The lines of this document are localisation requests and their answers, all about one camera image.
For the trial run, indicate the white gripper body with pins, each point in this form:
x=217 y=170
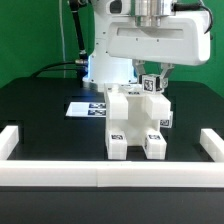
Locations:
x=180 y=39

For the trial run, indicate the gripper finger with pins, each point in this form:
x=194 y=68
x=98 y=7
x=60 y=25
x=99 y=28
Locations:
x=139 y=69
x=167 y=69

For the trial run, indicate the white chair back piece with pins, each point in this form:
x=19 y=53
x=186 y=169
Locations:
x=123 y=101

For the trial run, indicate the white chair seat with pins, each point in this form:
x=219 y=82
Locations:
x=134 y=128

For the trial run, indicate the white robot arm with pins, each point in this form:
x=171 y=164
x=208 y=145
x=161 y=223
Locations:
x=103 y=68

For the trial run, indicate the white sheet with tags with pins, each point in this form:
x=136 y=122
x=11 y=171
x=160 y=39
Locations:
x=86 y=109

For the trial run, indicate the white U-shaped fence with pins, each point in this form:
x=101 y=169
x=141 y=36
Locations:
x=103 y=174

